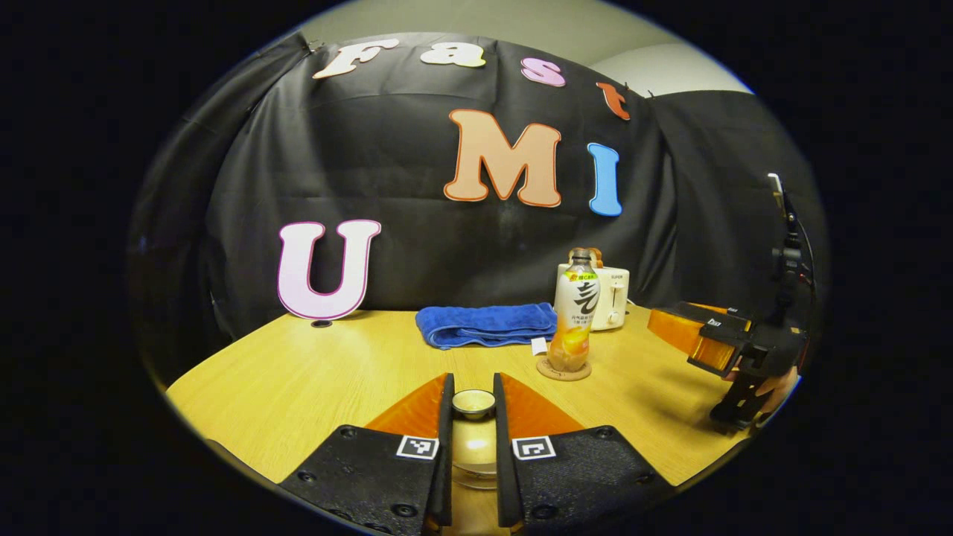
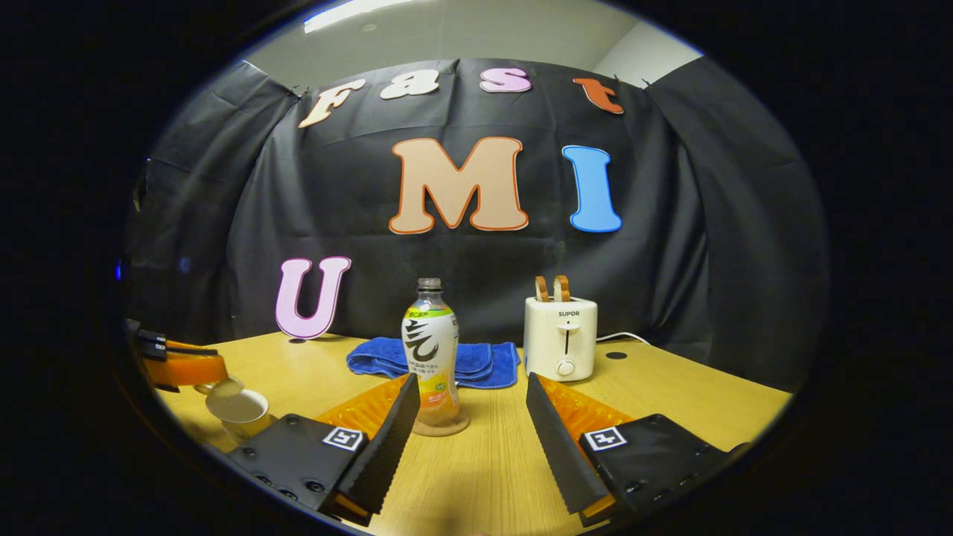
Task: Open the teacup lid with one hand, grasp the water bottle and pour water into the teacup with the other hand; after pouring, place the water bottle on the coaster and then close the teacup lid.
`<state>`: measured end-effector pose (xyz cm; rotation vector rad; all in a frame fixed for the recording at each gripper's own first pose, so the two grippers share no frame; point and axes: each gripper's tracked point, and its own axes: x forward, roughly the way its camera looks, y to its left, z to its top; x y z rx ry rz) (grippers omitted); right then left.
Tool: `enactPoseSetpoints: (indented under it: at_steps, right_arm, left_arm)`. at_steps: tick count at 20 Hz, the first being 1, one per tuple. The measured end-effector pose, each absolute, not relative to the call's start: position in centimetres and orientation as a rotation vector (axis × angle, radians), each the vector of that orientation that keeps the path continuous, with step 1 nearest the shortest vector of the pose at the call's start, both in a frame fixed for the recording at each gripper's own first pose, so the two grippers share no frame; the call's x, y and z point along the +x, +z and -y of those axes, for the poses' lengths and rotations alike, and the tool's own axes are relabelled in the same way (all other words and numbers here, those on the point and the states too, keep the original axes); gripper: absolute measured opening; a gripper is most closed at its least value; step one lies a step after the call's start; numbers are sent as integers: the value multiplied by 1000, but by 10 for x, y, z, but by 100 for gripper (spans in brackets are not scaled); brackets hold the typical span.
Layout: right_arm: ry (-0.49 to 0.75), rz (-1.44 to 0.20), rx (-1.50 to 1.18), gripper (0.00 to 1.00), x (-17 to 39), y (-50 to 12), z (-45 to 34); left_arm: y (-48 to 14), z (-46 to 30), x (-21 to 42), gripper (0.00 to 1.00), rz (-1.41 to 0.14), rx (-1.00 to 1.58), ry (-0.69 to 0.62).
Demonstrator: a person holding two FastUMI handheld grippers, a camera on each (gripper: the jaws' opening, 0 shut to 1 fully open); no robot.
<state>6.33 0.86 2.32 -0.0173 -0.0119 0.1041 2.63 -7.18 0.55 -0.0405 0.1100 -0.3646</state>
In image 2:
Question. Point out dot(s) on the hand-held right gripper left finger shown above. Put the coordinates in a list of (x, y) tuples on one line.
[(387, 447)]

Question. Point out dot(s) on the toast bread slice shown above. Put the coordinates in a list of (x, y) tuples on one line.
[(542, 289), (562, 288)]

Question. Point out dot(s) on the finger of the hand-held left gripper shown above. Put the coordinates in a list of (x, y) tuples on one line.
[(153, 344), (186, 370)]

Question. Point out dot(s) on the black backdrop cloth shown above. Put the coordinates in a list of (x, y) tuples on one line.
[(707, 223)]

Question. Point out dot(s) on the blue folded towel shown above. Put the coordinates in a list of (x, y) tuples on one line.
[(484, 361)]

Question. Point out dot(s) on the round wooden coaster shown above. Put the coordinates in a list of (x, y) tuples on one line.
[(454, 426)]

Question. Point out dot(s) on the plastic water bottle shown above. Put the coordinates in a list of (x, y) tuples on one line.
[(430, 350)]

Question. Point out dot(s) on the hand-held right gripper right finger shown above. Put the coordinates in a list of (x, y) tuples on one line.
[(558, 454)]

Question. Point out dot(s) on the white toaster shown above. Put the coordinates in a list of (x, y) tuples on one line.
[(560, 339)]

